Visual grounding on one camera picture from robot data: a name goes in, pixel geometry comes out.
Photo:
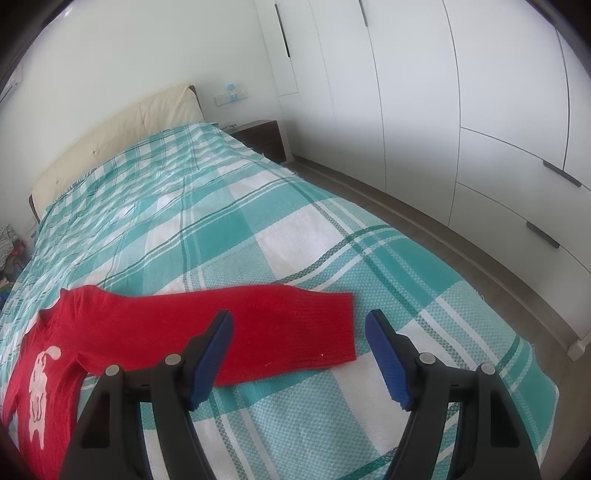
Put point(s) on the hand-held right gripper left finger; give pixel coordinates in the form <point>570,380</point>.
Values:
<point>213,364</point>

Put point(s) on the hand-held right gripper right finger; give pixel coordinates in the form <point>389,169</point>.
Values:
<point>388,360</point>

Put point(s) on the red knit sweater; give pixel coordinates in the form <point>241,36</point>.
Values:
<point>258,323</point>

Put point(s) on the pile of clothes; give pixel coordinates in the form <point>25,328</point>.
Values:
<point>9,258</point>

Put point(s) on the teal plaid blanket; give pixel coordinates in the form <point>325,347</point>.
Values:
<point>277,217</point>

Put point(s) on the dark wooden nightstand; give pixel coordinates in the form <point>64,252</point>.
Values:
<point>263,138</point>

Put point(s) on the cream padded headboard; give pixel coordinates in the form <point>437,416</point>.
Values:
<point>115,134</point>

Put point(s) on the white wardrobe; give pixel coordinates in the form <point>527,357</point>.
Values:
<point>415,92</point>

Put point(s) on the wall switch panel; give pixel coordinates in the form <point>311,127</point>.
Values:
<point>231,94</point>

